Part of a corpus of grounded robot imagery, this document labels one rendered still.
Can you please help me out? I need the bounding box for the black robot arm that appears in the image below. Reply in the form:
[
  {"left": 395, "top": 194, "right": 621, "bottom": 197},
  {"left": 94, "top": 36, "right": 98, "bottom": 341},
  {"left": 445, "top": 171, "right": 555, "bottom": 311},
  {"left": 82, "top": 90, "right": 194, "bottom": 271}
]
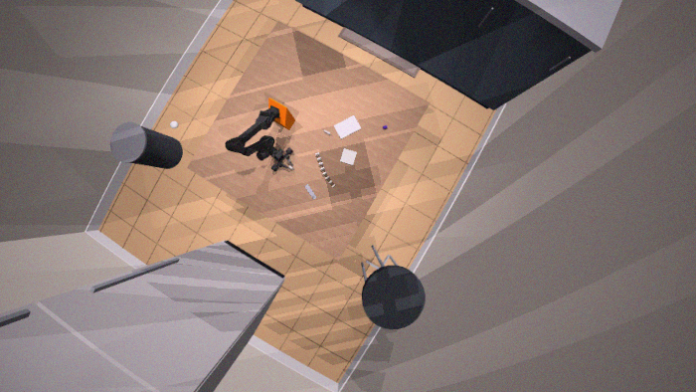
[{"left": 225, "top": 105, "right": 283, "bottom": 161}]

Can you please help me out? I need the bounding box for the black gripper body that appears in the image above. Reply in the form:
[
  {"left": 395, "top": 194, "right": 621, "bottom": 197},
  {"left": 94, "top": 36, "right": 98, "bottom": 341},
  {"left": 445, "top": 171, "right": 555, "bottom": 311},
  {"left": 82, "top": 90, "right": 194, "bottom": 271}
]
[{"left": 271, "top": 147, "right": 294, "bottom": 171}]

